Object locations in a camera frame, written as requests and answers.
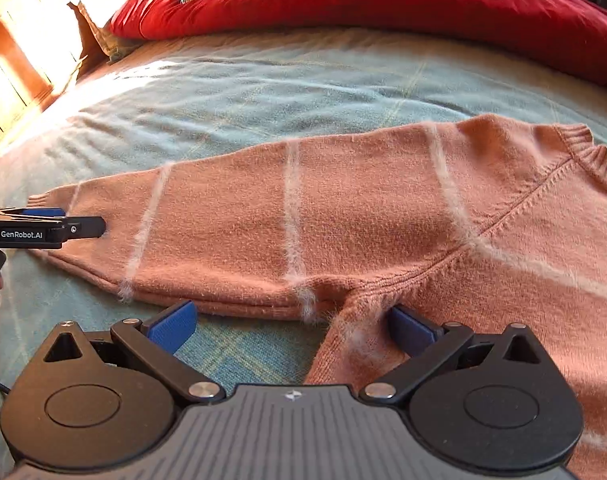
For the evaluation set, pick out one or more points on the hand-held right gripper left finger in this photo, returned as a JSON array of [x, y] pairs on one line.
[[176, 326]]

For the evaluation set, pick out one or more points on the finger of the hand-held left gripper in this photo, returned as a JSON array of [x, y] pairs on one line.
[[85, 227], [40, 212]]

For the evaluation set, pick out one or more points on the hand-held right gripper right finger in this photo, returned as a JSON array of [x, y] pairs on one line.
[[409, 330]]

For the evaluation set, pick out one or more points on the pink striped knit sweater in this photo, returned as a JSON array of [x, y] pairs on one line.
[[383, 220]]

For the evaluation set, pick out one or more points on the wooden headboard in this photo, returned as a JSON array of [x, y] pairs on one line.
[[8, 50]]

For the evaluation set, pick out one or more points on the beige pillow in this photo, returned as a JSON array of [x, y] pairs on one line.
[[100, 35]]

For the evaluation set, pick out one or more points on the grey-blue plaid bed sheet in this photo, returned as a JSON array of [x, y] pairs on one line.
[[233, 90]]

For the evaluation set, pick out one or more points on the red quilt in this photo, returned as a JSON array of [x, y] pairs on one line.
[[383, 0]]

